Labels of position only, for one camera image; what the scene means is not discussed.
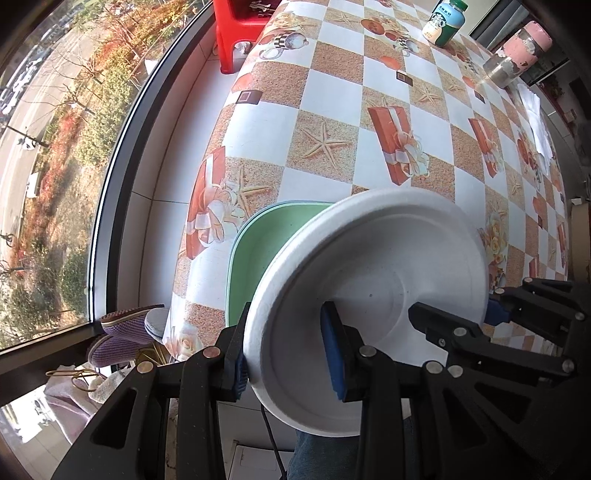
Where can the white box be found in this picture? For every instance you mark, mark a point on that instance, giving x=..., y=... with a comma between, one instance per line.
x=251, y=464

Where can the pink lid glass jar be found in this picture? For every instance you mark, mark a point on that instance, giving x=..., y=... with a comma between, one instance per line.
x=517, y=53

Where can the green plate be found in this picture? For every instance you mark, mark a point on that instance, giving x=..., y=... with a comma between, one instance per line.
x=258, y=249

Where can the black window frame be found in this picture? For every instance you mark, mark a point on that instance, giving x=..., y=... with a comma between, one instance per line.
x=104, y=221

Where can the person's blue jeans leg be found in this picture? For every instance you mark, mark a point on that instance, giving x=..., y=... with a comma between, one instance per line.
x=323, y=457

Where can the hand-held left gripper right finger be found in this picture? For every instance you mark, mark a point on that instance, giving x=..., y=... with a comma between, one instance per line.
x=333, y=355

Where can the red plastic stool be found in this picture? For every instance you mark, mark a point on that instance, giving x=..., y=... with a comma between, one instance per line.
x=231, y=27

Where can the patterned checkered tablecloth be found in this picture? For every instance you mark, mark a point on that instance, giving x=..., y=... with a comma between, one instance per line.
x=332, y=92

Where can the white paper napkins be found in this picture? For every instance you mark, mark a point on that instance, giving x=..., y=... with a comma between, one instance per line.
x=535, y=120

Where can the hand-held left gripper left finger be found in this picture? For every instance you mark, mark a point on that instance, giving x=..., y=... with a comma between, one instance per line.
x=240, y=376

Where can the lavender cloth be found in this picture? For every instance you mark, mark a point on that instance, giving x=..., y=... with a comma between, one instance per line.
x=64, y=410

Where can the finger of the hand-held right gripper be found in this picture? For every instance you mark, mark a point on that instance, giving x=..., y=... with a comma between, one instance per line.
x=494, y=311
x=443, y=327

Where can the white cloth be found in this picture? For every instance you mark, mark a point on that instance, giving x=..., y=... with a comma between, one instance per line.
x=108, y=387

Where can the purple slipper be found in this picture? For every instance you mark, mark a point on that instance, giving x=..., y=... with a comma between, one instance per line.
x=120, y=337

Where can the green cap drink bottle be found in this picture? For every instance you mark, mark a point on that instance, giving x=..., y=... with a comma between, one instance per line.
x=443, y=23

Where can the white paper plate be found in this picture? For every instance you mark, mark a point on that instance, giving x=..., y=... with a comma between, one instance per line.
x=378, y=258

